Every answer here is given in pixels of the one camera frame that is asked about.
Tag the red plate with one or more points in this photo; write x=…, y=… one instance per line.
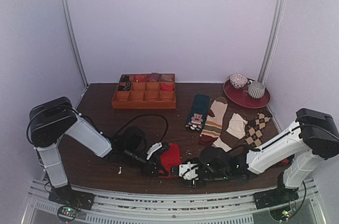
x=241, y=97

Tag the brown argyle sock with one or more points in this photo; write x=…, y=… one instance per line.
x=255, y=127

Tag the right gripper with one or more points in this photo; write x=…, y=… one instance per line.
x=175, y=170

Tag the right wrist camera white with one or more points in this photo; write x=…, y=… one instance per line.
x=189, y=171

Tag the green reindeer sock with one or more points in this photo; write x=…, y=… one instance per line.
x=198, y=112

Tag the striped grey cup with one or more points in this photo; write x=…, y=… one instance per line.
x=256, y=89

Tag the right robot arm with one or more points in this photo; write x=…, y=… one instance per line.
x=312, y=137

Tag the rolled red sock in tray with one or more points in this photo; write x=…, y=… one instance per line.
x=167, y=86

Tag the wooden divided organizer tray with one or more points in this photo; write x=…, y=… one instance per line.
x=145, y=93

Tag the white brown sock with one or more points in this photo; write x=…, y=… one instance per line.
x=234, y=133

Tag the left aluminium post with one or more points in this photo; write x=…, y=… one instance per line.
x=73, y=43

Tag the cream striped sock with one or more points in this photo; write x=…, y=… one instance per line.
x=214, y=121

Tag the aluminium post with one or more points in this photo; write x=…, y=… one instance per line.
x=73, y=43
x=272, y=40

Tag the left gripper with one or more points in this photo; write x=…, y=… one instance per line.
x=152, y=165

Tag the black red argyle sock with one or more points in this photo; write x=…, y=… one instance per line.
x=285, y=162

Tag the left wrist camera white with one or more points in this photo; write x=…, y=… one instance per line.
x=155, y=147

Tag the right aluminium post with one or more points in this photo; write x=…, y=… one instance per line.
x=272, y=40

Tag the black white sock in tray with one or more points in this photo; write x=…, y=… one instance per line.
x=126, y=87

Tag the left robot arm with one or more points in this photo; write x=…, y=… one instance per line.
x=52, y=122

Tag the aluminium table rail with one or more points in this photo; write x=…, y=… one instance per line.
x=120, y=207

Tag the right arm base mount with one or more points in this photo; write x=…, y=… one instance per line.
x=278, y=201

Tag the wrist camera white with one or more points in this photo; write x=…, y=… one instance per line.
x=155, y=147
x=189, y=171

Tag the patterned white bowl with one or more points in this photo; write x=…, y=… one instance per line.
x=238, y=80

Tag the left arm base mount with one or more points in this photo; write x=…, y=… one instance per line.
x=71, y=205

